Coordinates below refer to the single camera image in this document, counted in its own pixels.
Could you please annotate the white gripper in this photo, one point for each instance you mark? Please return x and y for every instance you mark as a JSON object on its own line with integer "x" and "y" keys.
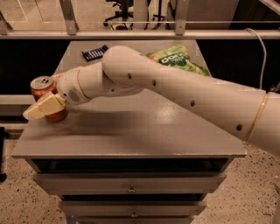
{"x": 69, "y": 86}

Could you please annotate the black object at left edge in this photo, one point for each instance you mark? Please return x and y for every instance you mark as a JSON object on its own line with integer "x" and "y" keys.
{"x": 3, "y": 175}

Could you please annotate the green snack bag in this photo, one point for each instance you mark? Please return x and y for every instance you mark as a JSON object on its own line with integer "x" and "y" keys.
{"x": 177, "y": 56}

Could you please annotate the grey drawer cabinet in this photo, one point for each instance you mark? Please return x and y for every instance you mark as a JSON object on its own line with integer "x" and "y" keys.
{"x": 141, "y": 133}

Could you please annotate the red Coca-Cola can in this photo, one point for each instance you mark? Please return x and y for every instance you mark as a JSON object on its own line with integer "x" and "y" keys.
{"x": 44, "y": 89}

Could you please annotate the grey drawer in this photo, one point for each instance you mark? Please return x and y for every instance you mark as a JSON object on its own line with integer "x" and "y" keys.
{"x": 132, "y": 209}
{"x": 129, "y": 183}

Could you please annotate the metal railing bar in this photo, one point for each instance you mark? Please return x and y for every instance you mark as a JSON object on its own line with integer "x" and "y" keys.
{"x": 144, "y": 35}

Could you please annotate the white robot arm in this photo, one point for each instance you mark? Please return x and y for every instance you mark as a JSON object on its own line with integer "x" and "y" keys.
{"x": 248, "y": 113}

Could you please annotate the top grey drawer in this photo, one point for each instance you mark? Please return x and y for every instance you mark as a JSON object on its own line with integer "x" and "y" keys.
{"x": 129, "y": 183}

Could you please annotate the black office chair base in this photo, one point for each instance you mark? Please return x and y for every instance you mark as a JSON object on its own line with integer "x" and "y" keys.
{"x": 123, "y": 14}

